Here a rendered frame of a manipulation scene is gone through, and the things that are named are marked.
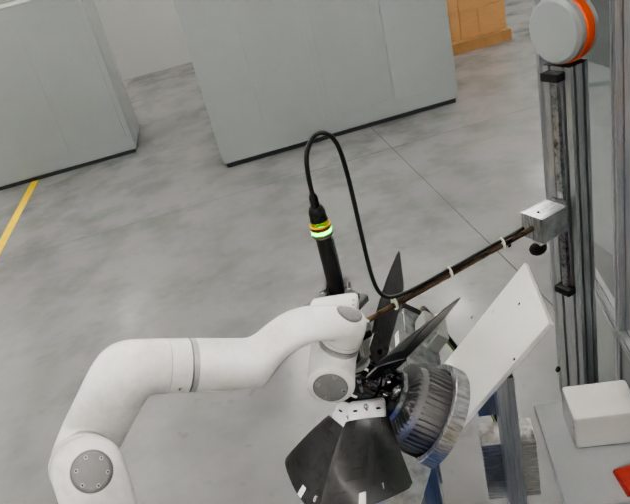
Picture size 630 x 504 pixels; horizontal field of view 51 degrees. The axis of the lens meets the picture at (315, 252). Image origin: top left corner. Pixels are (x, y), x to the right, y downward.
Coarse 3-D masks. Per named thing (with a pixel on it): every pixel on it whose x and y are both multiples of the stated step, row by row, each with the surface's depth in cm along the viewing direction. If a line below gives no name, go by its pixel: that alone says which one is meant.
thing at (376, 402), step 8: (360, 400) 162; (368, 400) 161; (376, 400) 161; (384, 400) 160; (352, 408) 160; (360, 408) 160; (368, 408) 159; (384, 408) 158; (352, 416) 158; (360, 416) 158; (368, 416) 157; (376, 416) 157; (384, 416) 156
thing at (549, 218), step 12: (540, 204) 172; (552, 204) 170; (564, 204) 169; (528, 216) 168; (540, 216) 166; (552, 216) 166; (564, 216) 169; (540, 228) 166; (552, 228) 168; (564, 228) 170; (540, 240) 168
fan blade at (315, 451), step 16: (320, 432) 173; (336, 432) 170; (304, 448) 176; (320, 448) 172; (288, 464) 180; (304, 464) 175; (320, 464) 171; (304, 480) 174; (320, 480) 170; (304, 496) 172; (320, 496) 169
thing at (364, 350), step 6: (366, 330) 149; (366, 336) 149; (366, 342) 150; (360, 348) 151; (366, 348) 151; (360, 354) 153; (366, 354) 152; (360, 360) 151; (366, 360) 151; (360, 366) 149; (366, 366) 150
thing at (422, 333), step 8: (440, 312) 142; (448, 312) 152; (432, 320) 140; (440, 320) 152; (424, 328) 139; (432, 328) 154; (416, 336) 137; (424, 336) 155; (400, 344) 145; (408, 344) 136; (416, 344) 157; (392, 352) 143; (400, 352) 155; (408, 352) 159; (384, 360) 153; (392, 360) 158
